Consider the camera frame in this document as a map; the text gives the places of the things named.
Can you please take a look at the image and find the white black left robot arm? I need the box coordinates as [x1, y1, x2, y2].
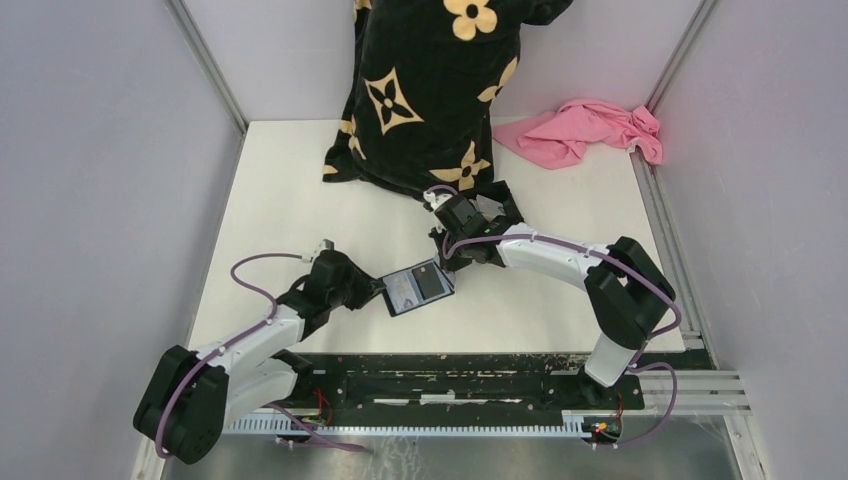
[132, 243, 386, 464]

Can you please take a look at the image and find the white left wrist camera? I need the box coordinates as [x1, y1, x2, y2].
[301, 239, 335, 264]

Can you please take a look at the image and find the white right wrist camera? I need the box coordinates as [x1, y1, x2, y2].
[423, 192, 454, 213]

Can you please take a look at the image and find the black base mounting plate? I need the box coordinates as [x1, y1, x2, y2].
[279, 353, 645, 427]

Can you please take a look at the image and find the pink cloth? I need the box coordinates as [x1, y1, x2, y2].
[492, 99, 664, 170]

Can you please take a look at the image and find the black leather card holder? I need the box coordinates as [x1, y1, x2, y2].
[380, 259, 455, 317]

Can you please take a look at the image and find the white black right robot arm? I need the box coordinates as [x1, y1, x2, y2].
[423, 187, 681, 408]

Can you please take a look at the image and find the dark grey credit card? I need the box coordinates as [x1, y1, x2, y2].
[412, 262, 446, 300]

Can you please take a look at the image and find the black floral blanket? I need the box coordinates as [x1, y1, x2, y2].
[323, 0, 568, 199]

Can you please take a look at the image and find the stack of cards in bin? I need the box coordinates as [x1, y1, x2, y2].
[475, 195, 506, 220]

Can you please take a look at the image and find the white slotted cable duct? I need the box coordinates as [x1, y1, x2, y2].
[223, 409, 592, 440]

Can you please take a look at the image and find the black plastic bin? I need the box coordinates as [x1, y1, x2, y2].
[463, 180, 524, 223]

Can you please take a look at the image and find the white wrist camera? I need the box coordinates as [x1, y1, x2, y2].
[423, 192, 454, 213]
[301, 239, 335, 264]

